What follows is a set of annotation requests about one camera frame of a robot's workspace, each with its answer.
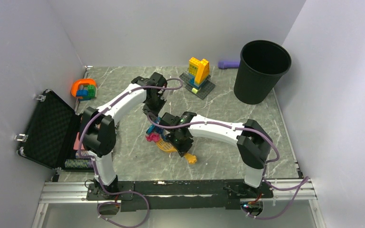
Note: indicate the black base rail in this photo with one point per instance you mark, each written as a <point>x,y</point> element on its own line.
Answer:
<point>182,194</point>

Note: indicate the magenta scrap near left gripper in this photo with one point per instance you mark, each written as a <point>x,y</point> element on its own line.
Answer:
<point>153,137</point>

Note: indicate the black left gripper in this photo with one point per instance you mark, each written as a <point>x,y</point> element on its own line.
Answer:
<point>155,112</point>

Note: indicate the purple cylinder object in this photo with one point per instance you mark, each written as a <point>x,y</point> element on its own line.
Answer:
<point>226,64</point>

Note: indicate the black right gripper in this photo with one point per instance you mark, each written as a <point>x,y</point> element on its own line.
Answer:
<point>181,149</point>

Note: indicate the dark grey brick baseplate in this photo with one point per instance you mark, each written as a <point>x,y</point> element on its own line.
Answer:
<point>201,90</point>

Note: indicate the black poker chip case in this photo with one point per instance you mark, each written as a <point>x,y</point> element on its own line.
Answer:
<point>50,134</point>

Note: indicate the yellow slotted scoop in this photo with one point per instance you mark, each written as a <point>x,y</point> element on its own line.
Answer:
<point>167,147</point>

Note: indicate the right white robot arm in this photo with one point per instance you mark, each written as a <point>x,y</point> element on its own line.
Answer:
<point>250,138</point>

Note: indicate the pink card stack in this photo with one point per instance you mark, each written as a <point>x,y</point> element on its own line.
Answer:
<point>77,142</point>

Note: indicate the yellow toy brick building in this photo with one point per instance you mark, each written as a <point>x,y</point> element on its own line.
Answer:
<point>200,69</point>

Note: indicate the black plastic trash bin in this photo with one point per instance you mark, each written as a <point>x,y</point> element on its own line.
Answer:
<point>262,64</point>

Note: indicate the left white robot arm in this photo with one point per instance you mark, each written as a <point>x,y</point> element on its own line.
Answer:
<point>97,136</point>

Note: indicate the blue hand brush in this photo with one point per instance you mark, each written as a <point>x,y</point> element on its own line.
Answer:
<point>154,129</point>

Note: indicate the orange blue green toy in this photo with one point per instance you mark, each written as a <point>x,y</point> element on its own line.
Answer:
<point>84,89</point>

